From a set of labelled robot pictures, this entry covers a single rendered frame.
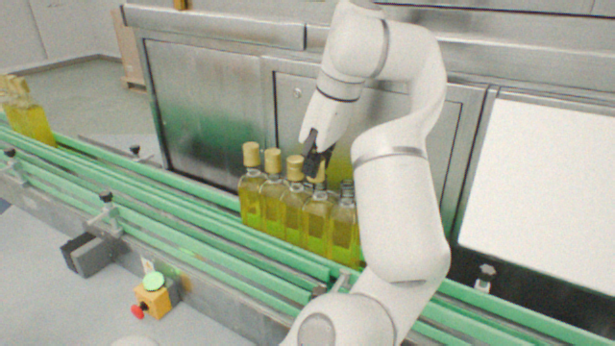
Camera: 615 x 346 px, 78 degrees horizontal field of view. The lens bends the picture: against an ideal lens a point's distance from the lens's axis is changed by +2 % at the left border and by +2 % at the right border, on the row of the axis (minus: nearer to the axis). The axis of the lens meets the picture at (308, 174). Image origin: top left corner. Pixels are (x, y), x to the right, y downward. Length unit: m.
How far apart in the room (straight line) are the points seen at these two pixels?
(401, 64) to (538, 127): 0.30
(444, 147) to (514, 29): 0.22
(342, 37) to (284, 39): 0.37
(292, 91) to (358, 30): 0.40
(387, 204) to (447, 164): 0.40
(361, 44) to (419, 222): 0.22
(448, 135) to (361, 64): 0.31
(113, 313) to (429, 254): 0.86
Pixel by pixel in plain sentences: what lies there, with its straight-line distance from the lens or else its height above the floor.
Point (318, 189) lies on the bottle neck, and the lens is 0.74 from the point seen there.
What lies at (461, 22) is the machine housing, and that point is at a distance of 0.72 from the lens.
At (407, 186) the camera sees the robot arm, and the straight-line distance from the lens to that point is 0.39.
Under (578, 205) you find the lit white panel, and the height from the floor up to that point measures 1.15.
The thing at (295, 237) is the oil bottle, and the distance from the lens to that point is 0.83.
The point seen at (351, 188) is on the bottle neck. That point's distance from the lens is 0.71.
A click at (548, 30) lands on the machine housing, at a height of 1.41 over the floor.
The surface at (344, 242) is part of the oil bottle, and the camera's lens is 0.76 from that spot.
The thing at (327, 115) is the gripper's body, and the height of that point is 1.30.
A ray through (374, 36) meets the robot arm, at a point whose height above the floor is 1.43.
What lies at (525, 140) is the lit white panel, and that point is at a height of 1.24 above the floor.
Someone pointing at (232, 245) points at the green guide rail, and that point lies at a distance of 0.93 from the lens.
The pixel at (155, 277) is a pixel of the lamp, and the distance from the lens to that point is 0.99.
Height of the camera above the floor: 1.52
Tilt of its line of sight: 30 degrees down
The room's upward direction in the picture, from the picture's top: straight up
